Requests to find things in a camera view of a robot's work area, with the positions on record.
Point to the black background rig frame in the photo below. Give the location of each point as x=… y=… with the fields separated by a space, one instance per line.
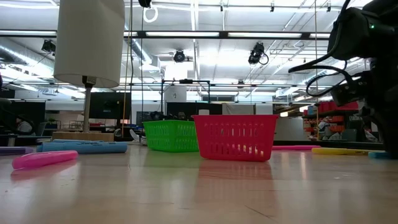
x=186 y=81

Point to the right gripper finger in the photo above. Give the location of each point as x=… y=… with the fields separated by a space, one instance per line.
x=388 y=137

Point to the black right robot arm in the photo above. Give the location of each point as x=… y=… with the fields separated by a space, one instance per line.
x=357 y=31

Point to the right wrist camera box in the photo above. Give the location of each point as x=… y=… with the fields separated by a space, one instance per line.
x=348 y=93

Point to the purple marker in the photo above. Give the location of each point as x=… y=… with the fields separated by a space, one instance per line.
x=14 y=151

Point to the black overhead camera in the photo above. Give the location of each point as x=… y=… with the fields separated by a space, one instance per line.
x=256 y=53

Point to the round black ceiling camera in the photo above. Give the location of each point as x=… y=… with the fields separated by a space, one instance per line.
x=179 y=56

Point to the slim blue highlighter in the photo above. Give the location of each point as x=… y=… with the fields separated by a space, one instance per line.
x=379 y=155

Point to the red plastic basket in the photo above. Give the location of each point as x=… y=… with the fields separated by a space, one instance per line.
x=236 y=137

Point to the yellow highlighter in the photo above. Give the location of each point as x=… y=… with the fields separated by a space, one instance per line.
x=339 y=151

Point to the pink highlighter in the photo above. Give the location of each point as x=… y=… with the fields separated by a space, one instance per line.
x=43 y=159
x=295 y=147

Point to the black monitor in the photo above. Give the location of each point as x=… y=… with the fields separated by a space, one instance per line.
x=110 y=105

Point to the shelving with red bins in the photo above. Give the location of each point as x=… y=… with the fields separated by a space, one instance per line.
x=335 y=116

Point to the green plastic basket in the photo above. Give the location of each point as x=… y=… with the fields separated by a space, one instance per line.
x=171 y=135

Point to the person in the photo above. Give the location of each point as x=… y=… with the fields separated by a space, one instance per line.
x=24 y=127

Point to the blue Sharpie highlighter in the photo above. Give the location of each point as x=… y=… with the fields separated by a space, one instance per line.
x=84 y=147

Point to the black overhead light bar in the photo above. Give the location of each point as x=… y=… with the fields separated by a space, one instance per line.
x=224 y=34

